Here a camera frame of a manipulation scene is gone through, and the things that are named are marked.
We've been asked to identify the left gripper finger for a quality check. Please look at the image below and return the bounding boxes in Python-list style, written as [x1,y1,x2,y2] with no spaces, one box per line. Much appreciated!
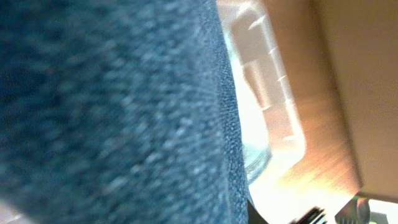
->
[248,200,269,224]

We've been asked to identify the blue jeans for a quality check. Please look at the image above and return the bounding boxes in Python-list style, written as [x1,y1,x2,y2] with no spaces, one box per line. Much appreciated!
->
[1,0,248,223]

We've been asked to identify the clear plastic storage bin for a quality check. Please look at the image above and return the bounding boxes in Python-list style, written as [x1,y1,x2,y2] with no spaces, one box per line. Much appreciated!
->
[217,1,306,185]

